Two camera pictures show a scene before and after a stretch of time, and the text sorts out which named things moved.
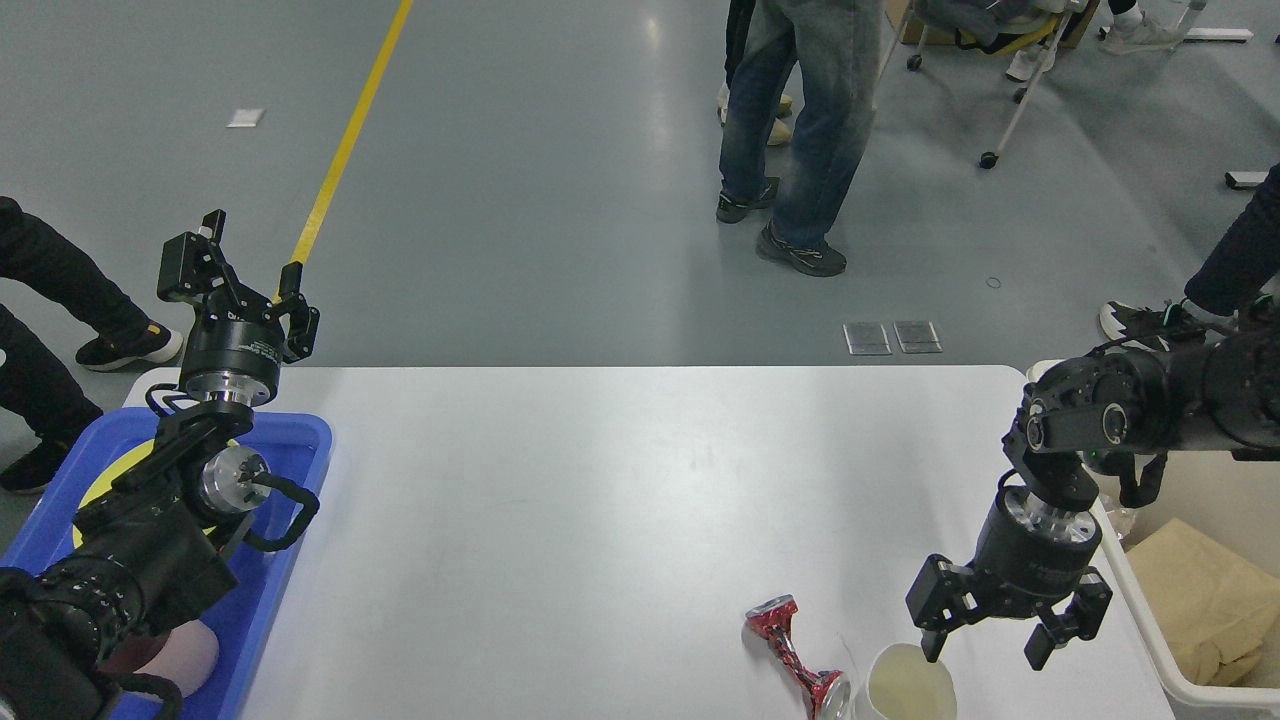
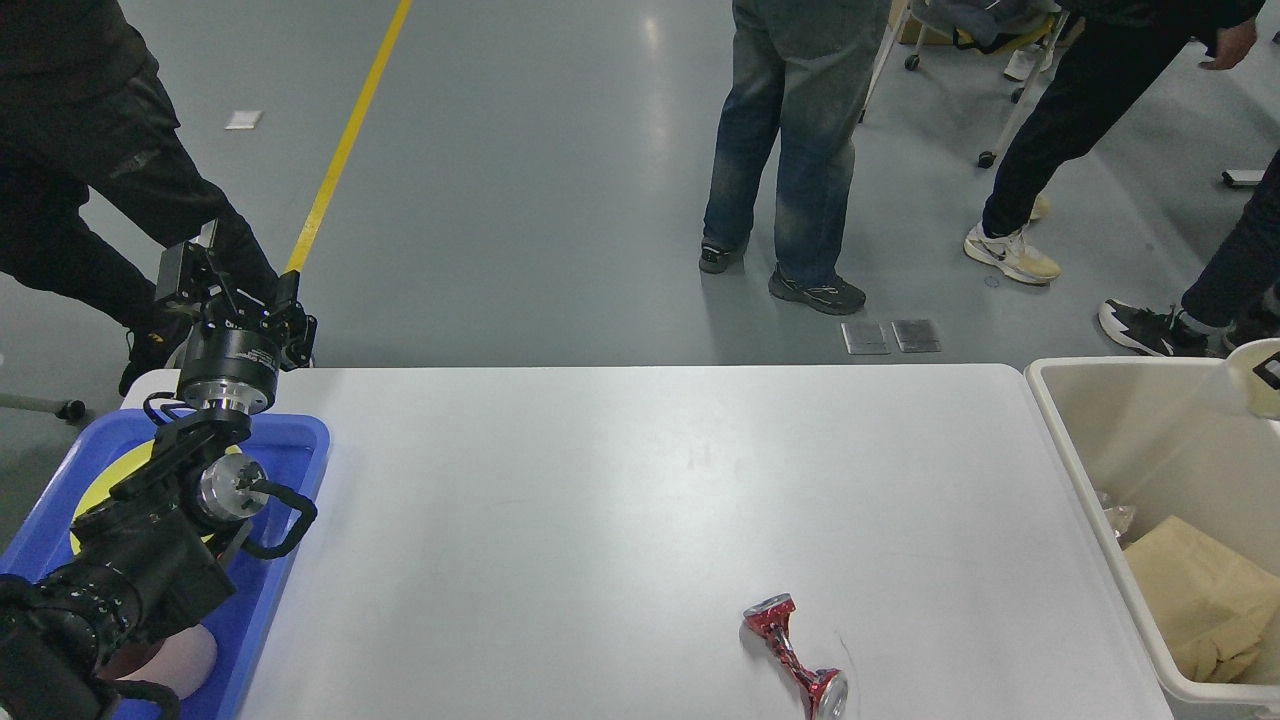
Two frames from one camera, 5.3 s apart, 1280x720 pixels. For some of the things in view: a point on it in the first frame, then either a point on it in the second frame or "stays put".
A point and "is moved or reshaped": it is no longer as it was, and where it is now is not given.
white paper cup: x=905 y=685 is moved or reshaped
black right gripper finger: x=942 y=597 to x=1269 y=370
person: x=42 y=414 to x=85 y=109
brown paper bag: x=1214 y=605 stays put
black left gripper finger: x=195 y=267 stays put
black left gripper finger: x=304 y=319 stays put
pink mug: x=188 y=657 stays put
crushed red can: x=827 y=692 stays put
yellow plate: x=101 y=479 stays put
